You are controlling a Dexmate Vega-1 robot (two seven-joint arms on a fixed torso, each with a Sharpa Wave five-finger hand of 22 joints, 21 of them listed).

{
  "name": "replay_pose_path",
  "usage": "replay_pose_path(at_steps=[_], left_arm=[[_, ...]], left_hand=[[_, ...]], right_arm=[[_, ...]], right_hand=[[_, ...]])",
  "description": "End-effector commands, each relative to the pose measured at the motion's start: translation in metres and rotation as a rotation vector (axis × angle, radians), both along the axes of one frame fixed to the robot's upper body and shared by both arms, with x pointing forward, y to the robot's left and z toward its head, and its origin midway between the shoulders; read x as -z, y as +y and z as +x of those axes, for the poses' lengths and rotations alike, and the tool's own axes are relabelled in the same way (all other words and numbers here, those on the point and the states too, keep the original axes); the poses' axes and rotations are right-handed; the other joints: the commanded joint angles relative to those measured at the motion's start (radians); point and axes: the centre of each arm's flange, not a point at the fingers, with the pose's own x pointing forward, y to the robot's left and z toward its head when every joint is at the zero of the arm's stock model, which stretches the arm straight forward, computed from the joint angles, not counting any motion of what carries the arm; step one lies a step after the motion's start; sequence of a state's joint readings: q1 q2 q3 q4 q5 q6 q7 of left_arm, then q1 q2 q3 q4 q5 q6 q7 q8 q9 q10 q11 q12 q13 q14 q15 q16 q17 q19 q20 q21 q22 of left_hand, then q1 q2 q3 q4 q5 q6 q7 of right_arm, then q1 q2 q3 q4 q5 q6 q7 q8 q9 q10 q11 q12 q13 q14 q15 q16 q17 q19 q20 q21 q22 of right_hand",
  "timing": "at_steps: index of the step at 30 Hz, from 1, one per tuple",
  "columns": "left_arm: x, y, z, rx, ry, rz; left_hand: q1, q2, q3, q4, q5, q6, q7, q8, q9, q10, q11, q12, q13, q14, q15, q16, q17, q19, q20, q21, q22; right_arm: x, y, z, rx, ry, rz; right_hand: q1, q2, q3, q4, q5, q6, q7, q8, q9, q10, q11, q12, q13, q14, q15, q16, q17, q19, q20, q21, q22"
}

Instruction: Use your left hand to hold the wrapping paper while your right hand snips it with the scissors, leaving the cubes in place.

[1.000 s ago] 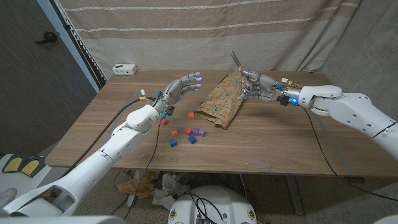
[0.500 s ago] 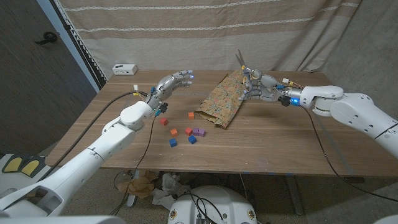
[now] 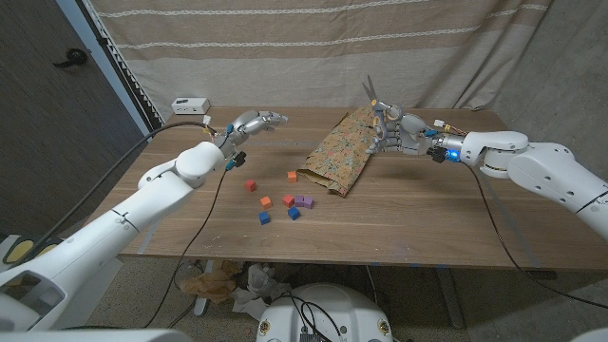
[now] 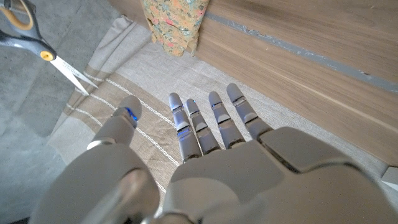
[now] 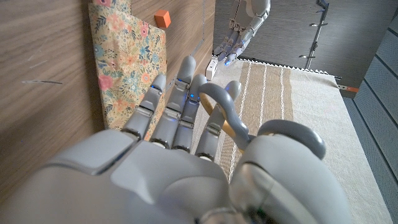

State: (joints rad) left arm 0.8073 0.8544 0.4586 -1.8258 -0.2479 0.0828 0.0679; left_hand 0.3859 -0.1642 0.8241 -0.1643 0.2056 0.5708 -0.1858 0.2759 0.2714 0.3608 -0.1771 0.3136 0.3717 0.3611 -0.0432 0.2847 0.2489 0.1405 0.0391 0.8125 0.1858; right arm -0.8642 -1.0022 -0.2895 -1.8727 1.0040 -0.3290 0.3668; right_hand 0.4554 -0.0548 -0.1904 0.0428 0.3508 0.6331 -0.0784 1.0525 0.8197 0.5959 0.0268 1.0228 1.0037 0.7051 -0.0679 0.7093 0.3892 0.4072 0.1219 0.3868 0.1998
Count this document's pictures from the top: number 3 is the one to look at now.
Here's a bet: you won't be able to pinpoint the black torso cable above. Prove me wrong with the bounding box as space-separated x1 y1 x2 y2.
282 293 344 342

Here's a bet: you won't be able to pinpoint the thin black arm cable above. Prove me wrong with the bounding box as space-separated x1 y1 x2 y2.
463 161 608 311
64 168 229 330

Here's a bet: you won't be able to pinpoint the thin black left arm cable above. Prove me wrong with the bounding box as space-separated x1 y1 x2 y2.
64 168 229 330

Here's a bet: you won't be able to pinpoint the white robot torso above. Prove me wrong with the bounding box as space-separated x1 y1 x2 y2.
256 283 394 342

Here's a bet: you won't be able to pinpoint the blue tan handled scissors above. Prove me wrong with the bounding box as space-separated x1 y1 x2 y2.
361 74 405 143

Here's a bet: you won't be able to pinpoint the black door handle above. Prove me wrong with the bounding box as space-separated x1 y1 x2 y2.
52 47 89 69

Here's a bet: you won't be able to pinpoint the floral brown wrapping paper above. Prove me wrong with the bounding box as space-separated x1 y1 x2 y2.
296 104 382 199

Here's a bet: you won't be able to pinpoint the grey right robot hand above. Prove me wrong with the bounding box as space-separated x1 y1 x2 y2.
365 104 442 158

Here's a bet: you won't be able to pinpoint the metal table leg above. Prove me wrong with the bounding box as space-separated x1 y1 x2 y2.
192 259 215 318
434 268 466 330

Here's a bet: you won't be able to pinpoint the white power strip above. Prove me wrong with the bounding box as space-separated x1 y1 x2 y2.
171 97 211 116

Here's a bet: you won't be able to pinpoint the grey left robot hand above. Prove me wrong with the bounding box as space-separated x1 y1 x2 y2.
213 109 290 159

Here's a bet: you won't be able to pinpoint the beige striped curtain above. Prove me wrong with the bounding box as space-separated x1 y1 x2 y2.
87 0 555 124

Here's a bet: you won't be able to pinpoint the dark wooden door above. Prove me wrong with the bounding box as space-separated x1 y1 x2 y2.
0 0 152 241

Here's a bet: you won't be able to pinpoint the black yellow foot pedal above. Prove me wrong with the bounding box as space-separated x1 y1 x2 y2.
2 235 66 266

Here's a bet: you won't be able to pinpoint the crumpled brown paper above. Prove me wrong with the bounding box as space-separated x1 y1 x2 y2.
179 260 243 305

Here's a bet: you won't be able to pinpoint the black backdrop frame bar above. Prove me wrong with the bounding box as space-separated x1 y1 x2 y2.
75 0 165 140

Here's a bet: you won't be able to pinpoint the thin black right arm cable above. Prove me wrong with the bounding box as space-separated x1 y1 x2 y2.
463 161 608 311

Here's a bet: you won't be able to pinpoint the crumpled white paper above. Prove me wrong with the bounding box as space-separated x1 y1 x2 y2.
231 263 294 322

